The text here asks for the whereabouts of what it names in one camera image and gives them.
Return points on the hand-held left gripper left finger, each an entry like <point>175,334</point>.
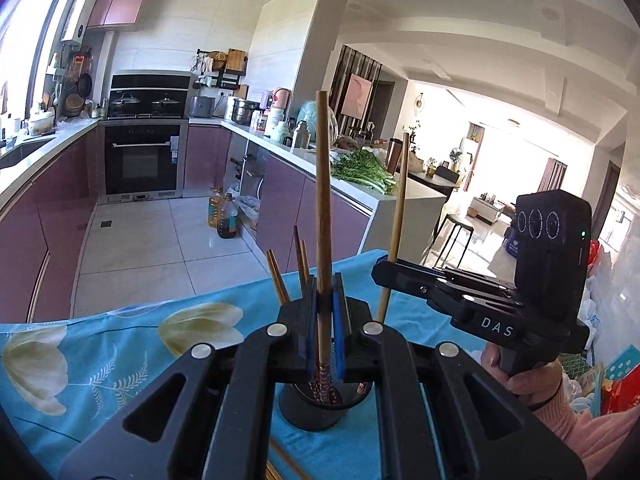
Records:
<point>313,345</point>

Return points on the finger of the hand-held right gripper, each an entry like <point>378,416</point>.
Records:
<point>405,280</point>
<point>475,282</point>

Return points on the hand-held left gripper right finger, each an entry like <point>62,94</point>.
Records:
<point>340,340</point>

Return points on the black mesh utensil holder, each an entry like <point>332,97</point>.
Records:
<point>320,417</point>

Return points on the floral-tipped bamboo chopstick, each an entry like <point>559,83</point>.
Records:
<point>277,277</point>
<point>305,262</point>
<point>399,200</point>
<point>298,255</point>
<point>323,185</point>

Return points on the person's right forearm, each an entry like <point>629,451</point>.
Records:
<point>600,440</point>

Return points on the person's right hand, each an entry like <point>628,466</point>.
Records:
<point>540,380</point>

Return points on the blue and white bag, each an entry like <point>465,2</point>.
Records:
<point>510,247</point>

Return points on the pile of white plastic bags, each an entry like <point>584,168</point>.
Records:
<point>597,290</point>

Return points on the black stool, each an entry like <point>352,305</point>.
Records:
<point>457,221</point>

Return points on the white low cabinet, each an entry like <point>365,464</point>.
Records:
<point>485,210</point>

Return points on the brown curtain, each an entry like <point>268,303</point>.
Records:
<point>552,180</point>

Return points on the dark door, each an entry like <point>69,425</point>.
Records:
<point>606,200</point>

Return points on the dark dining table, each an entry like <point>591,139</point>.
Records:
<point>435,180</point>

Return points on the bunch of green vegetables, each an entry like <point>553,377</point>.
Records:
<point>365,170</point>

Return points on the blue patterned box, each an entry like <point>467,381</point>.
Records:
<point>617,362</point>

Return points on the brown tumbler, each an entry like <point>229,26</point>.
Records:
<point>394,155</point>

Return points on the pink peninsula base cabinets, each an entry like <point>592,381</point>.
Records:
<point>290,195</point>

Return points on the red packet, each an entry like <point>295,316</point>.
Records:
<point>625,390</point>

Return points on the dark sauce bottle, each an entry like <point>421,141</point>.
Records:
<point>227,220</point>

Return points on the white plastic bag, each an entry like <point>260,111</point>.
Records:
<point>247,207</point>

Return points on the steel flask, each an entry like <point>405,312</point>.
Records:
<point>300,135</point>

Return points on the blue floral tablecloth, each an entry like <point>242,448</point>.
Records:
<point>125,360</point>

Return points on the mint green appliance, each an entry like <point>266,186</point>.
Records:
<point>306,112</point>

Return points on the white plastic jar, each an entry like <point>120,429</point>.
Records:
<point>276,122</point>

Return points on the pink kettle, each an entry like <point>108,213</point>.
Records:
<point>282,97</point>

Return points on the steel stockpot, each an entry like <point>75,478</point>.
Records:
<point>244,112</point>

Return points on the black built-in oven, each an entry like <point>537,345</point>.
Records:
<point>142,160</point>

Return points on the silver countertop appliance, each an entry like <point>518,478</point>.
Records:
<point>201,106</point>

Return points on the wooden cutting board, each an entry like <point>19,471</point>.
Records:
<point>236,60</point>

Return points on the black pot with glass lid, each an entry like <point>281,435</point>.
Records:
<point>125,102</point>
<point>166,105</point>

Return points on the pink sink base cabinets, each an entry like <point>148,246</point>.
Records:
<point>50,220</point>

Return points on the black range hood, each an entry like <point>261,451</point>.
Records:
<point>150,81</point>

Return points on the round woven basket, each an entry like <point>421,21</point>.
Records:
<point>74,105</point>

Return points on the hanging black frying pan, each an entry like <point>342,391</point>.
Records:
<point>85,86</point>

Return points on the kitchen sink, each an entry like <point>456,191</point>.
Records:
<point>25,152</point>

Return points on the white bowl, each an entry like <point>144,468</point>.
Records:
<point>40,125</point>

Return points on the white water heater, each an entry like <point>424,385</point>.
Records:
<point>79,15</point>

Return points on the kitchen window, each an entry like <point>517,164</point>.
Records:
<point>25,35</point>

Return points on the pink wall picture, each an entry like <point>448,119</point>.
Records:
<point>357,95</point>

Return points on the dark slatted wall panel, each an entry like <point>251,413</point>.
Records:
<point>350,60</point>

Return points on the black wall rack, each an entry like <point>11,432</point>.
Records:
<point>227,80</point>

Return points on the pink wall cabinet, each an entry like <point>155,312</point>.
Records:
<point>120,2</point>

